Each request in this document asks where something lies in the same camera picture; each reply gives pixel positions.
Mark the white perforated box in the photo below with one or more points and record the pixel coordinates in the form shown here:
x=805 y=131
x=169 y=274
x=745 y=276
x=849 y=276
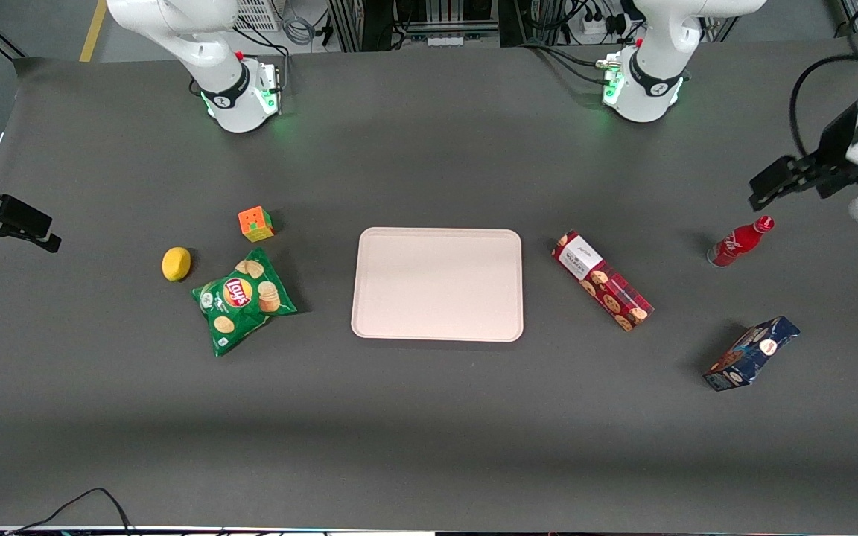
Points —
x=258 y=15

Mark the blue cookie box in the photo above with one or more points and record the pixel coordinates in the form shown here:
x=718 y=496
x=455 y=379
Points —
x=753 y=353

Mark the white power strip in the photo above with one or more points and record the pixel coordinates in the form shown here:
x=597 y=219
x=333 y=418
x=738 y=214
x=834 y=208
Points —
x=599 y=28

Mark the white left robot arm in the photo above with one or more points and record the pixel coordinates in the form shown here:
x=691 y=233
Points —
x=652 y=82

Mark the black equipment rack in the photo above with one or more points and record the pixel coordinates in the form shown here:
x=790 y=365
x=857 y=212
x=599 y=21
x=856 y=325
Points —
x=369 y=22

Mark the green Lay's chips bag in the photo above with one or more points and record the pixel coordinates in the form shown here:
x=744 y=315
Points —
x=239 y=305

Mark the red cola bottle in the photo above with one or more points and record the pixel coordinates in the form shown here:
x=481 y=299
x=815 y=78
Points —
x=734 y=246

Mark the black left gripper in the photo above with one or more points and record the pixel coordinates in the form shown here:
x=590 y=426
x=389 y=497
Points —
x=836 y=146

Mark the beige plastic tray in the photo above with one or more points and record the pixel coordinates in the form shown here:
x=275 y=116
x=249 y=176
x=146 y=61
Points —
x=436 y=286

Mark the yellow lemon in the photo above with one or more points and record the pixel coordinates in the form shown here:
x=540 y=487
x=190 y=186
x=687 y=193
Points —
x=176 y=264

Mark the red cookie box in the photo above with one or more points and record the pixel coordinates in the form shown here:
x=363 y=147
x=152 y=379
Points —
x=608 y=286

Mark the dark grey table mat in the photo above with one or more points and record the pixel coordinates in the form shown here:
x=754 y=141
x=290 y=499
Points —
x=429 y=432

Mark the orange green puzzle cube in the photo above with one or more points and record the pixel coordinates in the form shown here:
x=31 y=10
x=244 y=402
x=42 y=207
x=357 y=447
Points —
x=255 y=225

